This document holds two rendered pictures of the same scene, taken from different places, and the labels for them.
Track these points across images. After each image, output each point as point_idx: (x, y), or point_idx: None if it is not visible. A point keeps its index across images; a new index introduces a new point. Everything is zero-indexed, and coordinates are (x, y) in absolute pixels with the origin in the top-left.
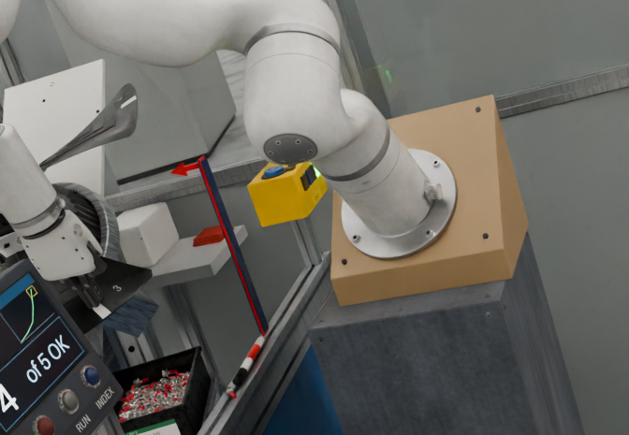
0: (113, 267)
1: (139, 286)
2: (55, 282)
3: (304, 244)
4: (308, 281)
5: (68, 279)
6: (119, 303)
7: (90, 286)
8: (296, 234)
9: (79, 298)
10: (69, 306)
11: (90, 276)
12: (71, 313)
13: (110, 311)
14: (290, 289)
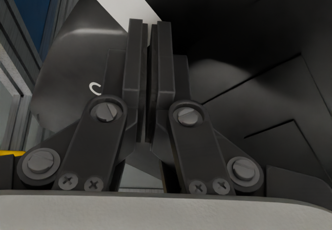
0: (140, 159)
1: (41, 82)
2: (289, 178)
3: (19, 119)
4: (0, 74)
5: (186, 178)
6: (74, 30)
7: (93, 102)
8: (20, 132)
9: (219, 80)
10: (257, 52)
11: (44, 158)
12: (249, 11)
13: (93, 0)
14: (15, 67)
